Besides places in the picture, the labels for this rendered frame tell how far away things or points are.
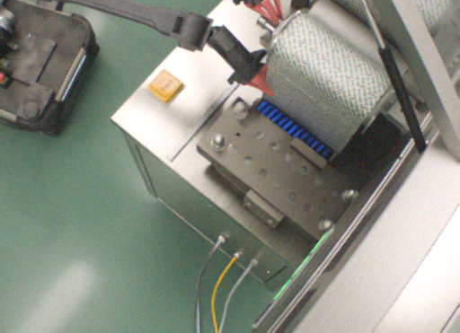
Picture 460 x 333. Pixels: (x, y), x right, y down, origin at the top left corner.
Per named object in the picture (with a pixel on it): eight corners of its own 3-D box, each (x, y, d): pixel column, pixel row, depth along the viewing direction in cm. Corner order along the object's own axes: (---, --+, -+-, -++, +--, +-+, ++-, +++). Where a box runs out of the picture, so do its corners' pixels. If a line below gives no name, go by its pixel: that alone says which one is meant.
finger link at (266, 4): (261, 30, 123) (238, -3, 119) (281, 11, 125) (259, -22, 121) (279, 29, 118) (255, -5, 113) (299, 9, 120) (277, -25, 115)
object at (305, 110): (262, 95, 141) (269, 64, 123) (339, 154, 137) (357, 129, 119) (261, 97, 140) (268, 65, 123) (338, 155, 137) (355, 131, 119)
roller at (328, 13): (321, 13, 137) (329, -13, 125) (403, 74, 133) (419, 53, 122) (293, 44, 134) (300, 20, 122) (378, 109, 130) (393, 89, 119)
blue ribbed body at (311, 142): (263, 101, 141) (264, 96, 138) (332, 154, 138) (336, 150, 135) (254, 111, 140) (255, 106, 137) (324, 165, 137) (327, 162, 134)
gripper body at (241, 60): (230, 86, 134) (209, 64, 131) (257, 56, 136) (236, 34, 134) (243, 84, 128) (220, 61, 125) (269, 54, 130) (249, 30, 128)
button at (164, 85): (163, 71, 154) (163, 67, 152) (183, 85, 153) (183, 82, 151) (146, 89, 153) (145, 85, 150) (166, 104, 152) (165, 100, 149)
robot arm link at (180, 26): (31, 3, 127) (46, -39, 125) (41, 4, 133) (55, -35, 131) (192, 55, 125) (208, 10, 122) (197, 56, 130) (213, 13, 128)
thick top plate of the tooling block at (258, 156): (237, 104, 145) (238, 95, 139) (363, 202, 139) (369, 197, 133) (196, 151, 141) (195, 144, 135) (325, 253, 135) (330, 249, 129)
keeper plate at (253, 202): (247, 198, 144) (251, 188, 134) (278, 223, 143) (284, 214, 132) (241, 205, 144) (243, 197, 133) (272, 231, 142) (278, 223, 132)
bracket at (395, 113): (397, 98, 114) (400, 94, 112) (419, 115, 113) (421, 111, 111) (384, 115, 113) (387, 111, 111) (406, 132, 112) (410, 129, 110)
